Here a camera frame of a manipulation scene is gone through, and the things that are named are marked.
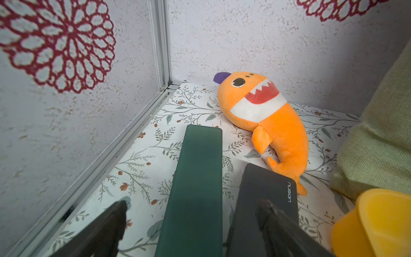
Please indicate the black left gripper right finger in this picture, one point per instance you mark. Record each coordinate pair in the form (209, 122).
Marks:
(282, 236)

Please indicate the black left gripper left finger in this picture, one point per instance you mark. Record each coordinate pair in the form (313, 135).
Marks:
(101, 237)

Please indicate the black pencil case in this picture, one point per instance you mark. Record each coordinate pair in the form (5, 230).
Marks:
(245, 238)

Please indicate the dark green pencil case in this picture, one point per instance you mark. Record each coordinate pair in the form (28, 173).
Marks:
(193, 221)

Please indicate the yellow storage box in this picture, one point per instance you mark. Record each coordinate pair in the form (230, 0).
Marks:
(378, 226)

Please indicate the floral table mat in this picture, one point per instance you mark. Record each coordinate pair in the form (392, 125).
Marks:
(143, 176)

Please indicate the green pillow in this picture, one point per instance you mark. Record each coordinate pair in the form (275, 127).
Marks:
(377, 152)

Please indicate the orange shark plush toy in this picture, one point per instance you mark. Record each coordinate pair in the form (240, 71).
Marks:
(253, 103)

